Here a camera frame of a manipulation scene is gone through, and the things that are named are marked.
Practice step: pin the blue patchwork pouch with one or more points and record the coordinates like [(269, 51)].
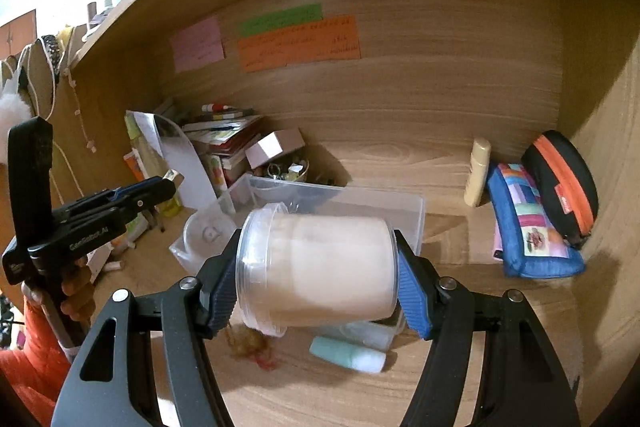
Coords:
[(530, 227)]

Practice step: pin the clear round lid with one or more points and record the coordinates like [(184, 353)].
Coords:
[(207, 232)]

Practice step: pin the pink flat case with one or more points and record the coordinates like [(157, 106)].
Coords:
[(498, 242)]

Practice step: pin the pink sticky note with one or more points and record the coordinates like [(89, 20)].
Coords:
[(197, 44)]

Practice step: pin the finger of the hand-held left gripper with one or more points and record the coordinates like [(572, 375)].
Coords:
[(100, 202), (155, 197)]

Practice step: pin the white paper sheet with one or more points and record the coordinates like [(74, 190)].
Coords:
[(175, 147)]

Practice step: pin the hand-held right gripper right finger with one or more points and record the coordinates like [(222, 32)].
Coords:
[(412, 302)]

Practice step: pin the white fluffy pompom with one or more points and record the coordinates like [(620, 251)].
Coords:
[(11, 112)]

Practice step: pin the clear plastic jar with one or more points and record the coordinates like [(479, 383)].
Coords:
[(325, 267)]

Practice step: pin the green sticky note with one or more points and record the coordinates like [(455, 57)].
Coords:
[(280, 18)]

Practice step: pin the bowl of trinkets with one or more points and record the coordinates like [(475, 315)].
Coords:
[(290, 172)]

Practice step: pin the clear plastic storage bin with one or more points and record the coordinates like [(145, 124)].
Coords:
[(350, 204)]

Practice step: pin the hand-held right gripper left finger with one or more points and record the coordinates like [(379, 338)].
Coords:
[(225, 294)]

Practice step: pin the person's left hand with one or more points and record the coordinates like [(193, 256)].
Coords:
[(77, 297)]

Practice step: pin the person's left forearm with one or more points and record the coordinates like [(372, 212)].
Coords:
[(30, 357)]

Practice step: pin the stack of books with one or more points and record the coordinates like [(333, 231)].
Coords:
[(225, 139)]

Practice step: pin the cream plastic bottle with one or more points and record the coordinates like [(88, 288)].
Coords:
[(477, 172)]

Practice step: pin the small white box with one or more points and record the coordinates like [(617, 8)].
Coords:
[(272, 149)]

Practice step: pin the black orange zip case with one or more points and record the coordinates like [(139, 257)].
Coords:
[(562, 177)]

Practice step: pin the orange sticky note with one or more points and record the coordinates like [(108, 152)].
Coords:
[(300, 47)]

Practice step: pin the teal white tube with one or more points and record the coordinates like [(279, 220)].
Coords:
[(335, 349)]

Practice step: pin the wooden desktop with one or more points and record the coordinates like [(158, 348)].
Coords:
[(450, 252)]

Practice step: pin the red white glue stick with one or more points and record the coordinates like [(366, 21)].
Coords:
[(217, 107)]

